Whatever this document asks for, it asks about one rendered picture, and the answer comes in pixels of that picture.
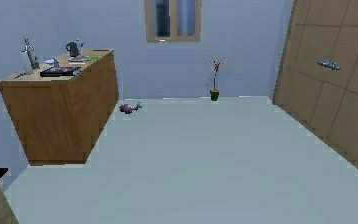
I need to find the house plant in green pot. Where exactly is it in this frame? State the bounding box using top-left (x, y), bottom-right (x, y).
top-left (205, 55), bottom-right (226, 102)

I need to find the small grey red floor object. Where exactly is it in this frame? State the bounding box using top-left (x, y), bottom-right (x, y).
top-left (118, 101), bottom-right (143, 115)

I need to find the wooden framed window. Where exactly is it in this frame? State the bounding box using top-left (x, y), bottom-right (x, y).
top-left (144, 0), bottom-right (203, 43)

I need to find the flat grey book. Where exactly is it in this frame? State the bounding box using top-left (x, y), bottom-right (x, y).
top-left (68, 55), bottom-right (91, 64)

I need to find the brown wooden cabinet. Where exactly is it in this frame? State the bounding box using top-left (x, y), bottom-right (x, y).
top-left (0, 49), bottom-right (120, 167)

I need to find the clear glass bottle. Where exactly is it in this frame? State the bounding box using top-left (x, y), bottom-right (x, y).
top-left (76, 38), bottom-right (86, 55)

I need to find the dark green kettle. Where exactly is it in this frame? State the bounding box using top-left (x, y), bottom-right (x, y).
top-left (65, 41), bottom-right (82, 58)

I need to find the black flat laptop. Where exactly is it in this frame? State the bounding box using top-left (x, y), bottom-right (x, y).
top-left (39, 66), bottom-right (83, 78)

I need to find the small white grey object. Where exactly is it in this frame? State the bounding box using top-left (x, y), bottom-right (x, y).
top-left (44, 57), bottom-right (61, 68)

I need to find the grey metal desk lamp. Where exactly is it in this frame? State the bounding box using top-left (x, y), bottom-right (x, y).
top-left (14, 36), bottom-right (41, 80)

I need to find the blue grey door handle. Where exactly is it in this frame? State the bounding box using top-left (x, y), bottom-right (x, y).
top-left (316, 60), bottom-right (342, 71)

